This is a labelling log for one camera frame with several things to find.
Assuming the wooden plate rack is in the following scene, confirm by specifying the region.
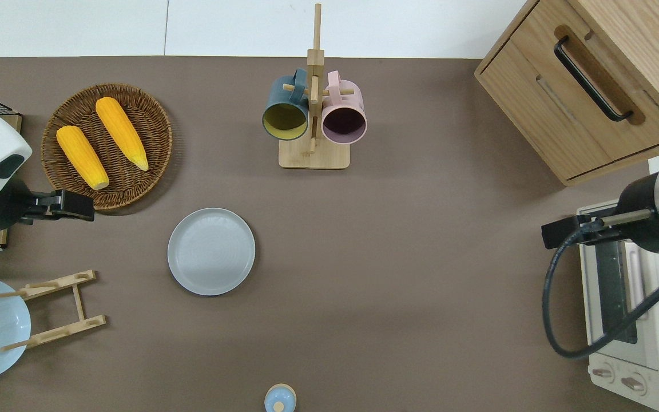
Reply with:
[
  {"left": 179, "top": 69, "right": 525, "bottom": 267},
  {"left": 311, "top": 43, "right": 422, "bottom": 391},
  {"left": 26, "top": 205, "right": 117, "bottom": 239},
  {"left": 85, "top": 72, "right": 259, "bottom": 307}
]
[{"left": 0, "top": 270, "right": 108, "bottom": 352}]

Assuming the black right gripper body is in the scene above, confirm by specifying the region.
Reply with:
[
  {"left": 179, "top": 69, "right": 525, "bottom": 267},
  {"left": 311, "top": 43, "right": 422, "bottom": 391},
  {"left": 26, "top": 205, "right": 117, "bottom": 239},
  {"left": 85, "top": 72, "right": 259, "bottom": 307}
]
[{"left": 578, "top": 217, "right": 622, "bottom": 245}]

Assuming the teal mug yellow inside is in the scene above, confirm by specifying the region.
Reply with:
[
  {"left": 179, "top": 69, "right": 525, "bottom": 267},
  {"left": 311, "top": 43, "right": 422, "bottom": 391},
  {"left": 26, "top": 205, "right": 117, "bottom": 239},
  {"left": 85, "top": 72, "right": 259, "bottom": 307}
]
[{"left": 261, "top": 68, "right": 310, "bottom": 142}]

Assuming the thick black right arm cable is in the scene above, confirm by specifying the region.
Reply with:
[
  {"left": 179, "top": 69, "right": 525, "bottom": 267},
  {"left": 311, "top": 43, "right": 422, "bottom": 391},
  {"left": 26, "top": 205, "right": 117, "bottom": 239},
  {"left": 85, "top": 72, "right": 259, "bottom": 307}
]
[{"left": 542, "top": 228, "right": 659, "bottom": 360}]

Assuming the black cabinet handle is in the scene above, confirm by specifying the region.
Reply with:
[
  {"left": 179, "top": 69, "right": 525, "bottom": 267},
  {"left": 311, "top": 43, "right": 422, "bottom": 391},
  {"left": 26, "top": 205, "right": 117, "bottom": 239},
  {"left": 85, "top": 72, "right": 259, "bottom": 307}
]
[{"left": 554, "top": 35, "right": 634, "bottom": 123}]

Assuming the cream toaster oven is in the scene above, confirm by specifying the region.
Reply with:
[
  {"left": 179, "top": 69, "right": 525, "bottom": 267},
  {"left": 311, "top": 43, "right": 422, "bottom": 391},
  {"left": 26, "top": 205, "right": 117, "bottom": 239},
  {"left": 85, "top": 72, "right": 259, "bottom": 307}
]
[{"left": 577, "top": 200, "right": 659, "bottom": 412}]

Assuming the pointed yellow corn cob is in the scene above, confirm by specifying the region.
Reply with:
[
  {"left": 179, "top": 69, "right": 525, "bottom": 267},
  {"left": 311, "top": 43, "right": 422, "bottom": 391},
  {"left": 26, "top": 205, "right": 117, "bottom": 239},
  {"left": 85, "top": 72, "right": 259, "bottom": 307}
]
[{"left": 95, "top": 96, "right": 150, "bottom": 172}]

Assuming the wooden mug tree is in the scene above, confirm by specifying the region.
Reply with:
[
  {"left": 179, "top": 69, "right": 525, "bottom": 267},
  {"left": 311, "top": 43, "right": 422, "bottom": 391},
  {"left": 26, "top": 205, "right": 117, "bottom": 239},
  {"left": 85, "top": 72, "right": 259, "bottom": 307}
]
[{"left": 278, "top": 3, "right": 356, "bottom": 170}]

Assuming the pink mug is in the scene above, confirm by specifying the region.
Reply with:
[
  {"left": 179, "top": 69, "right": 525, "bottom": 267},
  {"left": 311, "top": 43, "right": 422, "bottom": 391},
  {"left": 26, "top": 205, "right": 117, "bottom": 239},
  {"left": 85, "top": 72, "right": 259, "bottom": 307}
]
[{"left": 321, "top": 70, "right": 368, "bottom": 145}]

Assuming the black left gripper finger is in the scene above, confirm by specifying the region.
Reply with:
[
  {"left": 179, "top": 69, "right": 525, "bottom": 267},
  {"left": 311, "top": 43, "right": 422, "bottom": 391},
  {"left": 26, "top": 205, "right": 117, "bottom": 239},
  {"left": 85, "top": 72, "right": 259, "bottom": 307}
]
[
  {"left": 62, "top": 190, "right": 96, "bottom": 208},
  {"left": 62, "top": 205, "right": 96, "bottom": 223}
]

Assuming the gray plate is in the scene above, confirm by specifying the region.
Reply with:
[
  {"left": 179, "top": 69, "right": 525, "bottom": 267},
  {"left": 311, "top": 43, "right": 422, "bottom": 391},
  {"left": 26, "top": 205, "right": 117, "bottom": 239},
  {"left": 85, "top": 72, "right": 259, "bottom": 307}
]
[{"left": 167, "top": 207, "right": 256, "bottom": 297}]

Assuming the blunt yellow corn cob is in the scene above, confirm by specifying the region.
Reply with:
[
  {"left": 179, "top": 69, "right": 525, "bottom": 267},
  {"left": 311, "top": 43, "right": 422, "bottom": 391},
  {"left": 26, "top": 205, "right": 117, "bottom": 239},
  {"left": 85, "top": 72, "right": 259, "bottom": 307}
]
[{"left": 55, "top": 125, "right": 110, "bottom": 191}]

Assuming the brown wicker basket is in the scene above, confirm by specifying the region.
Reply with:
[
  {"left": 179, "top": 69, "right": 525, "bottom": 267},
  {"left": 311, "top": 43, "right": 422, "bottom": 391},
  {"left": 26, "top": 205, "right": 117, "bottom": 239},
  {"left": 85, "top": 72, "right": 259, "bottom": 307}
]
[{"left": 41, "top": 83, "right": 173, "bottom": 211}]

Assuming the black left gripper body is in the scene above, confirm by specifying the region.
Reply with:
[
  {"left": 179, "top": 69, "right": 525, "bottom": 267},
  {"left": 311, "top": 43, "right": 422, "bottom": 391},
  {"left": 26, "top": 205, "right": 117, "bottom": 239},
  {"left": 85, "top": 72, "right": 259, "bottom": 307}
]
[{"left": 19, "top": 192, "right": 66, "bottom": 225}]

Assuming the blue bell on wooden base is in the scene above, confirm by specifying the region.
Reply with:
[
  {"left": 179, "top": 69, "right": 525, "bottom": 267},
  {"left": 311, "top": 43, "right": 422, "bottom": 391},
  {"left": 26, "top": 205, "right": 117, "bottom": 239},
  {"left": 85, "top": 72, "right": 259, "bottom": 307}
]
[{"left": 264, "top": 383, "right": 297, "bottom": 412}]

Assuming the brown table mat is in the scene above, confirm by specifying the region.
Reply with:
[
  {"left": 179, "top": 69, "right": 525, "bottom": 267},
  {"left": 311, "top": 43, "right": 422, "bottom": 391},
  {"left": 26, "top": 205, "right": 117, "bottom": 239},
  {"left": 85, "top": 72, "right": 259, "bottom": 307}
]
[{"left": 0, "top": 56, "right": 659, "bottom": 412}]

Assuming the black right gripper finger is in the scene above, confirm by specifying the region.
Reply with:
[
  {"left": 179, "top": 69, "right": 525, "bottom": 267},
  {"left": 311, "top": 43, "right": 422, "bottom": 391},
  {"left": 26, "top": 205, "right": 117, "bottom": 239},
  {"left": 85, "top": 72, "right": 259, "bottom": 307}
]
[
  {"left": 541, "top": 216, "right": 584, "bottom": 235},
  {"left": 542, "top": 229, "right": 585, "bottom": 250}
]

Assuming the wooden drawer cabinet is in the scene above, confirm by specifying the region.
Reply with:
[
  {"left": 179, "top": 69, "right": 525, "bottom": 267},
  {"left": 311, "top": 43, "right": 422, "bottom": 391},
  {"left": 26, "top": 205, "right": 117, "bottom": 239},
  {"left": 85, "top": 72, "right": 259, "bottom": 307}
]
[{"left": 474, "top": 0, "right": 659, "bottom": 187}]

